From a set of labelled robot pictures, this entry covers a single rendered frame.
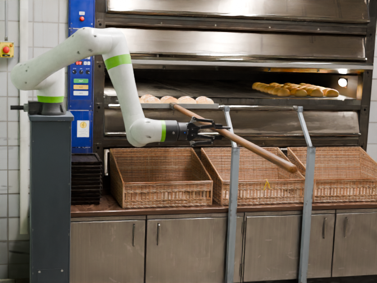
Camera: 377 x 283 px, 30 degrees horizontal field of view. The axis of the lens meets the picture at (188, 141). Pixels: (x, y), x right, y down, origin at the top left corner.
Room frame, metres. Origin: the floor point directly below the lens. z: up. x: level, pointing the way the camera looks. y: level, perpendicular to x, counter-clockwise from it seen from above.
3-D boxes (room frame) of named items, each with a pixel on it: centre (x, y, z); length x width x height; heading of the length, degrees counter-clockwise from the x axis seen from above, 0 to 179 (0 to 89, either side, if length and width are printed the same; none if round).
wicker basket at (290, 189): (4.43, -0.41, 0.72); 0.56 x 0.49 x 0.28; 106
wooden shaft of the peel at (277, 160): (3.08, -0.14, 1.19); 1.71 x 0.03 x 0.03; 14
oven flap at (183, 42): (4.68, -0.32, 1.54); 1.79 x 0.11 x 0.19; 105
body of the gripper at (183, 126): (2.99, 0.01, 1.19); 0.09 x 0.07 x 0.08; 104
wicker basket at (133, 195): (4.27, 0.17, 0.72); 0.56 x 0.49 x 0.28; 106
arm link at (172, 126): (2.98, 0.08, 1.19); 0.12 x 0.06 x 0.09; 14
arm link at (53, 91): (3.34, 0.68, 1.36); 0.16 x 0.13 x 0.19; 147
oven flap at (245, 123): (4.68, -0.32, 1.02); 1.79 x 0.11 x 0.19; 105
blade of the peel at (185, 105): (4.17, 0.14, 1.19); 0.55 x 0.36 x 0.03; 104
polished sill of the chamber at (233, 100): (4.70, -0.32, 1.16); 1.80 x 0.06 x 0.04; 105
